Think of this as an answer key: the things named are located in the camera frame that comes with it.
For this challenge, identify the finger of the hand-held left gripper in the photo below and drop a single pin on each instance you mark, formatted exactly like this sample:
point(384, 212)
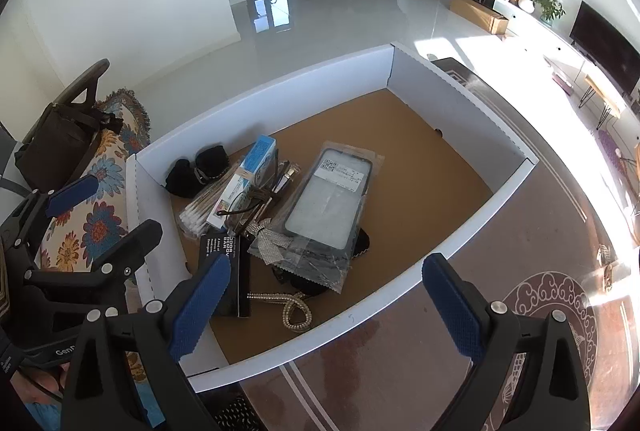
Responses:
point(75, 193)
point(135, 246)

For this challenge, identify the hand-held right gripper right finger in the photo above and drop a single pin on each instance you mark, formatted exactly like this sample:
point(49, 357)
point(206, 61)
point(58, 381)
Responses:
point(450, 311)

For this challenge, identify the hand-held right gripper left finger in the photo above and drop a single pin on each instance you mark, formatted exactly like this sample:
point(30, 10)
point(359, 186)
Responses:
point(200, 306)

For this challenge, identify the black printed box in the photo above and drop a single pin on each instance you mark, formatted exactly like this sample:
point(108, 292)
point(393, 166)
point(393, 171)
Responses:
point(240, 286)

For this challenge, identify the cotton swab packet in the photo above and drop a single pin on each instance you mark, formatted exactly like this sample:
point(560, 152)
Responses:
point(197, 216)

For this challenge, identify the black cloth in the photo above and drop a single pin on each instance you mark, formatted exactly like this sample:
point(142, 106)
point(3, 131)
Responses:
point(182, 181)

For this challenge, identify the black rhinestone headband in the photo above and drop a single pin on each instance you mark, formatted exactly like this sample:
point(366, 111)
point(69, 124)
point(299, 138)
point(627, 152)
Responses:
point(305, 287)

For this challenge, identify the blue white medicine box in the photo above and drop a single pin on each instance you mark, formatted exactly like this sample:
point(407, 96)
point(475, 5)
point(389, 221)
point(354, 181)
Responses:
point(255, 161)

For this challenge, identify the phone case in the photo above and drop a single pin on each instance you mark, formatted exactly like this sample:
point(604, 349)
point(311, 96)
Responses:
point(325, 201)

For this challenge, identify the white board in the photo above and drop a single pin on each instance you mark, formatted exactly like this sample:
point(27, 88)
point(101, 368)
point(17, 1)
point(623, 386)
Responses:
point(450, 116)

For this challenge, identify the brown patterned desktop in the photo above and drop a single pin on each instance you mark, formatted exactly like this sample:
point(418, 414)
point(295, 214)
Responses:
point(400, 361)

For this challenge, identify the person's left hand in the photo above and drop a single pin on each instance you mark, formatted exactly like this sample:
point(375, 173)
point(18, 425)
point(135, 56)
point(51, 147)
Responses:
point(32, 386)

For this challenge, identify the floral chair cushion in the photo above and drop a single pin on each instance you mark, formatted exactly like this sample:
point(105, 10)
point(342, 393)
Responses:
point(107, 171)

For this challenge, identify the brown bag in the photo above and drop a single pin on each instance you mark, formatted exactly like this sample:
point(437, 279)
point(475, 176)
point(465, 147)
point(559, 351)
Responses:
point(55, 146)

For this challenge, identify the dark chair back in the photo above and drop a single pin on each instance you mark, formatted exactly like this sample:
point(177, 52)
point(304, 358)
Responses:
point(82, 83)

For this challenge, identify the wooden stool with hairpin legs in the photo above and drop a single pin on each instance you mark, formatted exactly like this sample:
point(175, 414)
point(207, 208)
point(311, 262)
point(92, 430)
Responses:
point(602, 93)

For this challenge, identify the white television console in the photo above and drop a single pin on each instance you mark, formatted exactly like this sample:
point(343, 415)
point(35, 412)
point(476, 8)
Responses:
point(540, 46)

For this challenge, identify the brown cardboard box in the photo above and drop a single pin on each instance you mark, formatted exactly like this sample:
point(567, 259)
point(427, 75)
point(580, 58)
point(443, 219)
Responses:
point(477, 13)

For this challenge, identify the black television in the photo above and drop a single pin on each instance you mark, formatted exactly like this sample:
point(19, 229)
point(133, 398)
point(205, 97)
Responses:
point(605, 41)

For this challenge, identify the green potted plant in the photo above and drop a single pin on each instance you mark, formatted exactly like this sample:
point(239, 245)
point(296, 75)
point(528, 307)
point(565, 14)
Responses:
point(549, 8)

